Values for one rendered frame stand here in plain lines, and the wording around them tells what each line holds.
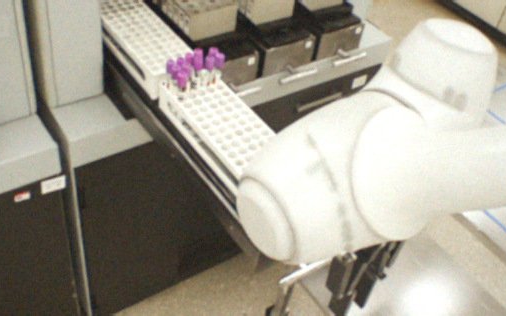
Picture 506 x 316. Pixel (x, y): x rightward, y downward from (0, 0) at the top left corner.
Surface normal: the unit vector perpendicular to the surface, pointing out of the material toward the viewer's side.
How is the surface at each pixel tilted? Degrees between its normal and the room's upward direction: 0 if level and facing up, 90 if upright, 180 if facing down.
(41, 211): 90
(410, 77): 86
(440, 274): 0
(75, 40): 90
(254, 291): 0
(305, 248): 82
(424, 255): 0
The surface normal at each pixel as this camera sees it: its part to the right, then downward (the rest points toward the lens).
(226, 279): 0.13, -0.72
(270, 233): -0.84, 0.38
